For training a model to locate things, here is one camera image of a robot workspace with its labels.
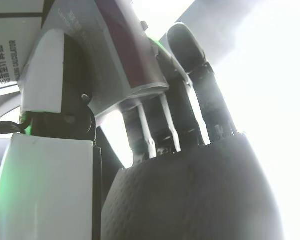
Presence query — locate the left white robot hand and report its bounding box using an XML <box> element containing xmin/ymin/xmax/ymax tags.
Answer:
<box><xmin>0</xmin><ymin>21</ymin><xmax>286</xmax><ymax>240</ymax></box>

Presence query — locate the small purple box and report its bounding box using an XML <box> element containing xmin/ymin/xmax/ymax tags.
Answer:
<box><xmin>41</xmin><ymin>0</ymin><xmax>170</xmax><ymax>118</ymax></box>

